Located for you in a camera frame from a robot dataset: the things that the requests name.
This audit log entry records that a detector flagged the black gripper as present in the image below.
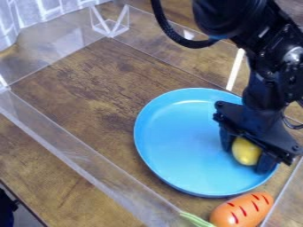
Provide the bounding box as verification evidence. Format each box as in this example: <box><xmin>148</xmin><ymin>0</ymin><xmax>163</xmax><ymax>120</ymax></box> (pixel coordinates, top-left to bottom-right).
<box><xmin>213</xmin><ymin>101</ymin><xmax>303</xmax><ymax>174</ymax></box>

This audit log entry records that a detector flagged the yellow toy lemon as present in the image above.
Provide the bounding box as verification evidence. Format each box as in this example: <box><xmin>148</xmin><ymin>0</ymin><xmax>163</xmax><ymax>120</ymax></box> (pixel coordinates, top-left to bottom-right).
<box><xmin>232</xmin><ymin>137</ymin><xmax>261</xmax><ymax>166</ymax></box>

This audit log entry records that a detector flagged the blue oval tray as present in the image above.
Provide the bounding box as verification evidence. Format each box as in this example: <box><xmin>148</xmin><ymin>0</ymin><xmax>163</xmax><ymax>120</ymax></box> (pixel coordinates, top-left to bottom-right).
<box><xmin>133</xmin><ymin>88</ymin><xmax>275</xmax><ymax>198</ymax></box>

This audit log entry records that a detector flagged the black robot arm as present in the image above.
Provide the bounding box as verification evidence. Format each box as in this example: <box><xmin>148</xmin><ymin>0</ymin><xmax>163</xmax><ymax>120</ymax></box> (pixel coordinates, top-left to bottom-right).
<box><xmin>193</xmin><ymin>0</ymin><xmax>303</xmax><ymax>173</ymax></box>

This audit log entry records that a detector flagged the orange toy carrot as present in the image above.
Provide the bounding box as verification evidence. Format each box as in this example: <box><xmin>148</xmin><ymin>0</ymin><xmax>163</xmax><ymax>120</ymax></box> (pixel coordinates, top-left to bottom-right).
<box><xmin>180</xmin><ymin>192</ymin><xmax>273</xmax><ymax>227</ymax></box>

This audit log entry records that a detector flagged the dark object at lower left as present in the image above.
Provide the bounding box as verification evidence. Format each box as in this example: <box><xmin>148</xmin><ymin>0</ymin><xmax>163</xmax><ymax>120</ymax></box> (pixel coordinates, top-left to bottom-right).
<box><xmin>0</xmin><ymin>188</ymin><xmax>17</xmax><ymax>227</ymax></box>

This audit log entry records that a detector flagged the white patterned curtain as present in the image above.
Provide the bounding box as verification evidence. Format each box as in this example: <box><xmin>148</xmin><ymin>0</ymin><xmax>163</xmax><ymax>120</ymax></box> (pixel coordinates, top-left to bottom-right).
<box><xmin>0</xmin><ymin>0</ymin><xmax>109</xmax><ymax>51</ymax></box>

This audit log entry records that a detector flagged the black cable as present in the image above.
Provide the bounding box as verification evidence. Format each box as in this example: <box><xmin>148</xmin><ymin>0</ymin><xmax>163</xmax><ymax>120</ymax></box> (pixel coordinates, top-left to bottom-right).
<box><xmin>149</xmin><ymin>0</ymin><xmax>223</xmax><ymax>50</ymax></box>

